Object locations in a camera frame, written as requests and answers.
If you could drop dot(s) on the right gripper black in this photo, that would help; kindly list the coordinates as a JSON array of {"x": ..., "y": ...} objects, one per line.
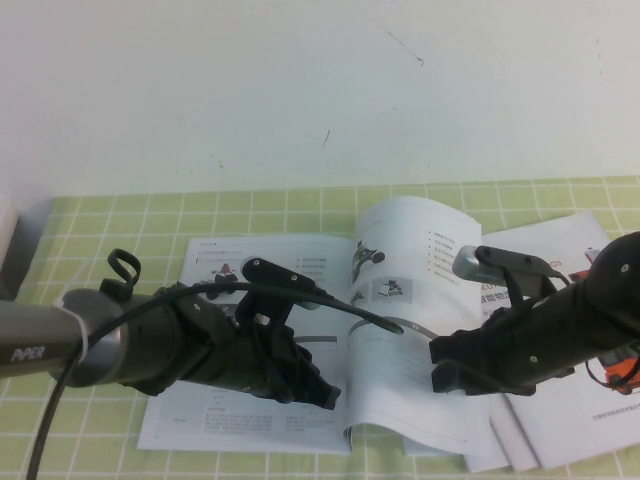
[{"x": 520, "y": 345}]

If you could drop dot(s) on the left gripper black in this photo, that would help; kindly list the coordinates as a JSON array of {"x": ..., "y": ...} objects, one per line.
[{"x": 250, "y": 367}]

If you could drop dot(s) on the left grey Piper arm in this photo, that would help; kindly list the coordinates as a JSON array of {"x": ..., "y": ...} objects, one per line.
[{"x": 35, "y": 325}]

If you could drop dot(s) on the brochure with orange vehicles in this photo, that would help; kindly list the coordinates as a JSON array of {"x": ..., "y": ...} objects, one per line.
[{"x": 575, "y": 430}]

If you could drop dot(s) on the green checked tablecloth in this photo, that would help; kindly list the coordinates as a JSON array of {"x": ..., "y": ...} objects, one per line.
[{"x": 100, "y": 430}]

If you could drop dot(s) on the dark grey object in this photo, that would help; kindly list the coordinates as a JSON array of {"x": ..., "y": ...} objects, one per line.
[{"x": 6, "y": 285}]

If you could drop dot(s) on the white box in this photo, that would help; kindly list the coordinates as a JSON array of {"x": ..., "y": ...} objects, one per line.
[{"x": 6, "y": 225}]

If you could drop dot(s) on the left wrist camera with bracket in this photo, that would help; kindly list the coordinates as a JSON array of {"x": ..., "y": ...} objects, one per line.
[{"x": 272, "y": 272}]

